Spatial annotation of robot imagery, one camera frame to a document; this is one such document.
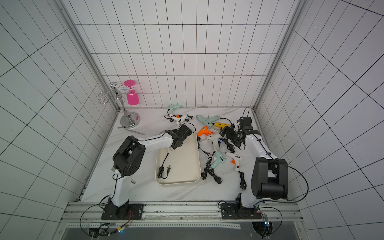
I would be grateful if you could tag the white glue gun orange trigger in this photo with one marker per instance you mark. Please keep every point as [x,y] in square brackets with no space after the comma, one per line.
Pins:
[178,119]

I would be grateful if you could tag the large white glue gun blue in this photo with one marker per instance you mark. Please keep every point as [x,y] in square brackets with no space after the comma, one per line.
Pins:
[214,139]

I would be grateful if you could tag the large mint glue gun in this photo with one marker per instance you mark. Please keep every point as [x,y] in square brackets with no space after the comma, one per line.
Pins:
[207,122]

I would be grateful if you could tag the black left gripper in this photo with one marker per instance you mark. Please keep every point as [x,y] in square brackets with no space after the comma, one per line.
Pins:
[174,146]

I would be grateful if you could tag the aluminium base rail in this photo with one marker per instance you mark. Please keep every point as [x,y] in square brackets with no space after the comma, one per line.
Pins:
[92,216]

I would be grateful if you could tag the yellow glue gun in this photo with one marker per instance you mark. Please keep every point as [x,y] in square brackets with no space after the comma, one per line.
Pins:
[220,126]

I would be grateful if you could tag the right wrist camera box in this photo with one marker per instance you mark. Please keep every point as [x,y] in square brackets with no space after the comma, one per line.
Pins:
[245,124]

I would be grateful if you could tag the silver metal fork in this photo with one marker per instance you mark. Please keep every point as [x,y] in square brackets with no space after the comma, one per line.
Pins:
[130,130]

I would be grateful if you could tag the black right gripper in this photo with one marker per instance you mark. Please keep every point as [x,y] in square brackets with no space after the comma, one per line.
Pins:
[227,133]

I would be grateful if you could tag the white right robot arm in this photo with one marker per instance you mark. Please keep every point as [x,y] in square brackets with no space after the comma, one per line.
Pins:
[269,178]

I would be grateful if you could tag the mint glue gun near tray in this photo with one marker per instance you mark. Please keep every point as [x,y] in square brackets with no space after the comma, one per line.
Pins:
[212,162]

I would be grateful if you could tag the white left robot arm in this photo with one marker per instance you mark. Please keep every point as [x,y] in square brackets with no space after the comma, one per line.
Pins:
[127,161]

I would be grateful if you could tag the cream plastic storage tray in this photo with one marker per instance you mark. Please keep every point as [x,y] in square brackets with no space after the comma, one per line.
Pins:
[184,162]

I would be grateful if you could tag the chrome glass holder stand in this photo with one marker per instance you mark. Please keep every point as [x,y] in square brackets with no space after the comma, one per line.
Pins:
[129,119]

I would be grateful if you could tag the small white glue gun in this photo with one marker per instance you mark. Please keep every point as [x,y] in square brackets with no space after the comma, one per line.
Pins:
[236,161]

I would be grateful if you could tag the pink plastic wine glass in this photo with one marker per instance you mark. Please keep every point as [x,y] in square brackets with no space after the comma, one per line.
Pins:
[132,96]

